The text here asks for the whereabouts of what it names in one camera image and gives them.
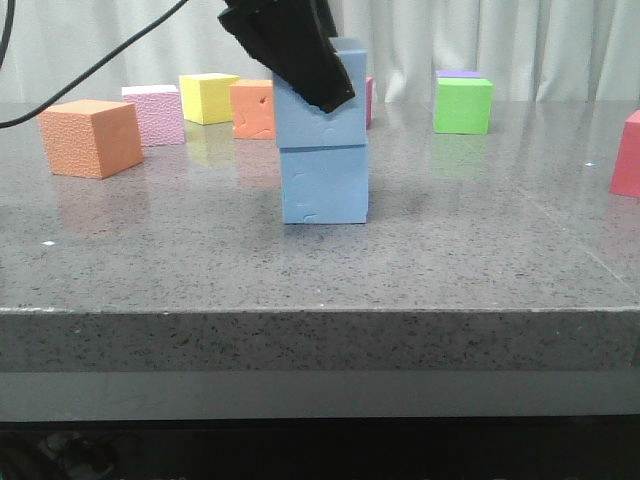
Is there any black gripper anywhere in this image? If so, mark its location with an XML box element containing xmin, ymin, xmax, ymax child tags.
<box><xmin>223</xmin><ymin>0</ymin><xmax>355</xmax><ymax>113</ymax></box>

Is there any blue textured foam block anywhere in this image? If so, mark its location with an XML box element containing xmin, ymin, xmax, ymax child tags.
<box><xmin>273</xmin><ymin>37</ymin><xmax>367</xmax><ymax>148</ymax></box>

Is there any blue smooth foam block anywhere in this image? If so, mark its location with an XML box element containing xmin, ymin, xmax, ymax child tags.
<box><xmin>280</xmin><ymin>144</ymin><xmax>369</xmax><ymax>224</ymax></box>

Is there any orange dented foam block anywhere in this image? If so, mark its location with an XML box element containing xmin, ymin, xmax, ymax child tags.
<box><xmin>230</xmin><ymin>79</ymin><xmax>276</xmax><ymax>139</ymax></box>

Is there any red foam block centre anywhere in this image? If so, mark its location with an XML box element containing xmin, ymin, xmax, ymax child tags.
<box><xmin>365</xmin><ymin>76</ymin><xmax>374</xmax><ymax>129</ymax></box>

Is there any red foam block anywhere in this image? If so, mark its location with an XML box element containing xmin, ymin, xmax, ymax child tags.
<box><xmin>610</xmin><ymin>110</ymin><xmax>640</xmax><ymax>198</ymax></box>
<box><xmin>365</xmin><ymin>76</ymin><xmax>374</xmax><ymax>129</ymax></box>

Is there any yellow foam block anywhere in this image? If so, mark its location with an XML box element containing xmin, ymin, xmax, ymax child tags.
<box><xmin>179</xmin><ymin>73</ymin><xmax>240</xmax><ymax>125</ymax></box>

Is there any pink textured foam block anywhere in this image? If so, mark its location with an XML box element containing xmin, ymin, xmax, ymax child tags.
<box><xmin>121</xmin><ymin>85</ymin><xmax>185</xmax><ymax>147</ymax></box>

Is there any purple foam block far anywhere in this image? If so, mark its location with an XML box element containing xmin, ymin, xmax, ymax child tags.
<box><xmin>436</xmin><ymin>70</ymin><xmax>483</xmax><ymax>79</ymax></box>

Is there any green foam block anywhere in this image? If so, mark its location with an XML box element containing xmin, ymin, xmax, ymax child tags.
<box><xmin>433</xmin><ymin>77</ymin><xmax>494</xmax><ymax>135</ymax></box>

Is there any orange textured foam block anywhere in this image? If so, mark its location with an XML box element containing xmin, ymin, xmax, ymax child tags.
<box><xmin>37</xmin><ymin>99</ymin><xmax>144</xmax><ymax>179</ymax></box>

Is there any grey curtain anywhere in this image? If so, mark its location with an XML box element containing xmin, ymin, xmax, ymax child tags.
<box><xmin>1</xmin><ymin>1</ymin><xmax>639</xmax><ymax>103</ymax></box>

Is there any red foam block right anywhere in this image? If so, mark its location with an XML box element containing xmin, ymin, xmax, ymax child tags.
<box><xmin>610</xmin><ymin>110</ymin><xmax>640</xmax><ymax>198</ymax></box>

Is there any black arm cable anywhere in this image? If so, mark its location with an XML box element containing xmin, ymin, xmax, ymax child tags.
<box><xmin>0</xmin><ymin>0</ymin><xmax>189</xmax><ymax>129</ymax></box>

